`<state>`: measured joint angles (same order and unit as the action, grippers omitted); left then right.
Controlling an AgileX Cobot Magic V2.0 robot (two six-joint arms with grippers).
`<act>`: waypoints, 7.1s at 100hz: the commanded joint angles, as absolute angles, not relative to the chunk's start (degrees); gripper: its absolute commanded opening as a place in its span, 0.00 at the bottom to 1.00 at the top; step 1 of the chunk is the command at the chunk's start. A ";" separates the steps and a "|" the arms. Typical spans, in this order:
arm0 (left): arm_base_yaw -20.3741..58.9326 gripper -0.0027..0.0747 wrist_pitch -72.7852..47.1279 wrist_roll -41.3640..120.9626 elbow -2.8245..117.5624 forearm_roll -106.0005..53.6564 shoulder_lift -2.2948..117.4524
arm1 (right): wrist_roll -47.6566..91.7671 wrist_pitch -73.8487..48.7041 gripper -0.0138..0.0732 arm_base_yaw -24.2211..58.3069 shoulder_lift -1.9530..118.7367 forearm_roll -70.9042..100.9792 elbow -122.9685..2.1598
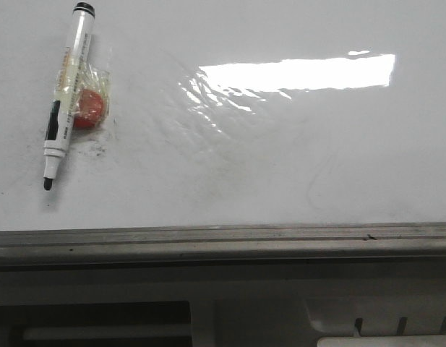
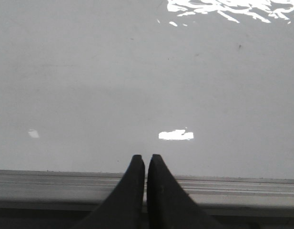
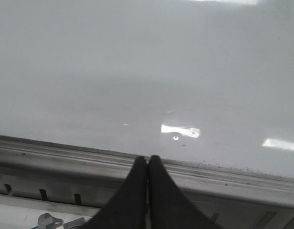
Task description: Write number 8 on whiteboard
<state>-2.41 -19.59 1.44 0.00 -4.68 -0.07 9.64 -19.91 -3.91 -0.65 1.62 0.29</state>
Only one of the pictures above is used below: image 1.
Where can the white whiteboard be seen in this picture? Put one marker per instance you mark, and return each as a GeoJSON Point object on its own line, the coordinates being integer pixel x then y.
{"type": "Point", "coordinates": [231, 112]}

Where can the white appliance panel below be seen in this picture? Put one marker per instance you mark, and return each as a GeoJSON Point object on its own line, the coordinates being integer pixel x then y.
{"type": "Point", "coordinates": [367, 304]}

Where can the grey aluminium whiteboard frame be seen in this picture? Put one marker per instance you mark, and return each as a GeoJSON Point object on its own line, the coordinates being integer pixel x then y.
{"type": "Point", "coordinates": [101, 246]}

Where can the red round magnet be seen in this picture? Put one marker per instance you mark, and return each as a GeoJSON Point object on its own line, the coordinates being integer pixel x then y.
{"type": "Point", "coordinates": [90, 110]}

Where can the white black whiteboard marker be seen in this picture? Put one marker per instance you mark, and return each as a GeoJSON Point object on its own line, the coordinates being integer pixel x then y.
{"type": "Point", "coordinates": [61, 119]}

